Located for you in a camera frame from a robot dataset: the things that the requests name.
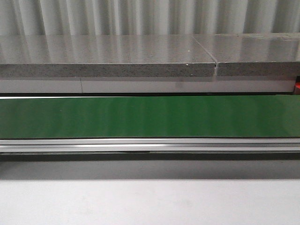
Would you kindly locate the white corrugated curtain backdrop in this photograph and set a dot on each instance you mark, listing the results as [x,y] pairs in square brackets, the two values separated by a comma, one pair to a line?
[139,17]

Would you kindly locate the orange red object at edge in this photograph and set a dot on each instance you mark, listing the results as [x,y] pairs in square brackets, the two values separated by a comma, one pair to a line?
[297,86]

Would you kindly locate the grey stone slab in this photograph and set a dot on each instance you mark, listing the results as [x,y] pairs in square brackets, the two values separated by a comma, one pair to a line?
[254,55]
[84,56]

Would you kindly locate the grey stone slab right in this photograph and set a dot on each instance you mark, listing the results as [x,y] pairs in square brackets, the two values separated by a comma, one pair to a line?
[254,55]

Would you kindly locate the aluminium conveyor side rail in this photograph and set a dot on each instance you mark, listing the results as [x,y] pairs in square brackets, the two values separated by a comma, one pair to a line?
[150,145]

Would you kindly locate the green conveyor belt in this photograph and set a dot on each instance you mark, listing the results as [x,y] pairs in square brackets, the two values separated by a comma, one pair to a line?
[167,116]

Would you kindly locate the grey stone slab left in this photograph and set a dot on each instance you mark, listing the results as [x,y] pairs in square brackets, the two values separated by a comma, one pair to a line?
[84,56]

